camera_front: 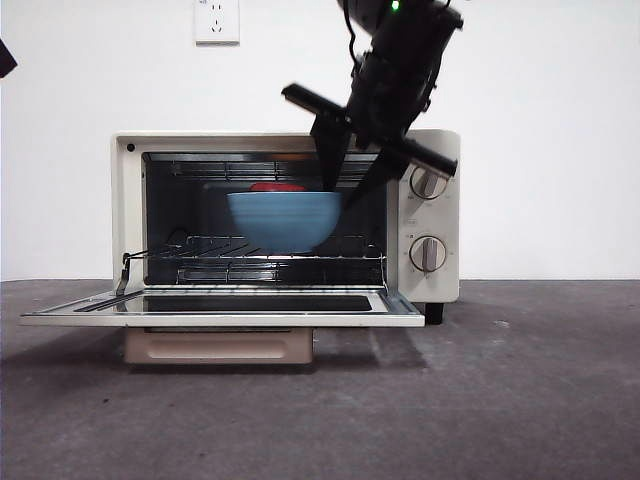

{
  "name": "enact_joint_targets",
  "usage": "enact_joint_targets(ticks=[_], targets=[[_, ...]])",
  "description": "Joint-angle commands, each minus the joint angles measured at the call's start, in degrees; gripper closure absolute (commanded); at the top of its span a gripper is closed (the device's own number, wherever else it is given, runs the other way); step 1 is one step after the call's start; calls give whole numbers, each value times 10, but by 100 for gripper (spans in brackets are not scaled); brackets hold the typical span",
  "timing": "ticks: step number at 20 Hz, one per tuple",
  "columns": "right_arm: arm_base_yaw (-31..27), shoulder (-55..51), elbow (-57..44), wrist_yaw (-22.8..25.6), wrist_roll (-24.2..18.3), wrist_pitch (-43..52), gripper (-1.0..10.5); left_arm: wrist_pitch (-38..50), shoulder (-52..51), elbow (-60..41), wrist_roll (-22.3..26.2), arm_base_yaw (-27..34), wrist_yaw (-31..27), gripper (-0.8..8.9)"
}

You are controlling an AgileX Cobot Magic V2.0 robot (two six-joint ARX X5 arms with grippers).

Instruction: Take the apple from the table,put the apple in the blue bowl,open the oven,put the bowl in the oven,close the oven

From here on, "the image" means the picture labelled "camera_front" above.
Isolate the red apple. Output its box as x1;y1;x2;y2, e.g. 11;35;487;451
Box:
249;181;308;194

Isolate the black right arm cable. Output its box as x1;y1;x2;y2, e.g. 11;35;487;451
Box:
343;0;364;71

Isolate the timer knob with taupe grip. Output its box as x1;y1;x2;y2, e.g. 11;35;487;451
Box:
408;234;448;274

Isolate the white wall socket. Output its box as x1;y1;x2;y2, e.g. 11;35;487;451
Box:
193;0;241;48

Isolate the glass-windowed oven door with handle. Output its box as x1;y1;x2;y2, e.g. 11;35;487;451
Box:
19;290;427;366

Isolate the wire oven rack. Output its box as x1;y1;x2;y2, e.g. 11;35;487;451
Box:
122;234;389;267

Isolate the temperature knob with taupe grip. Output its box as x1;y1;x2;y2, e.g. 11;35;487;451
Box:
409;167;450;202

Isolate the blue ribbed bowl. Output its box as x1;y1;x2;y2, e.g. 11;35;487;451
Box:
225;190;344;254

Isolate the cream Toshiba toaster oven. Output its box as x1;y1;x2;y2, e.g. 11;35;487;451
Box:
19;130;461;366

